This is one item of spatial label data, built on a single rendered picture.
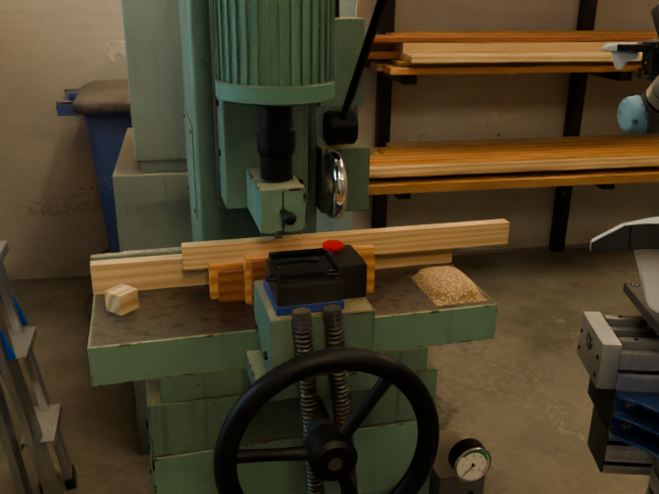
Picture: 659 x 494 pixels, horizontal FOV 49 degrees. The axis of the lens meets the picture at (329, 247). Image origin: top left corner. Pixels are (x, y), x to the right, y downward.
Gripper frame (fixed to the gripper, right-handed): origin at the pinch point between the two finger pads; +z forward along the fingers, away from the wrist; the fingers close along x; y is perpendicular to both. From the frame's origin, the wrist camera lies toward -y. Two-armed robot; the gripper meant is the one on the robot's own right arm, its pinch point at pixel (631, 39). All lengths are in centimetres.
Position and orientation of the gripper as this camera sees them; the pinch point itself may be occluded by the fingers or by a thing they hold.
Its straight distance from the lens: 188.0
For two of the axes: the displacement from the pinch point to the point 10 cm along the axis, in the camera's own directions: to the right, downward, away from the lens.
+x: 9.8, -1.8, 1.3
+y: 1.2, 9.2, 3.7
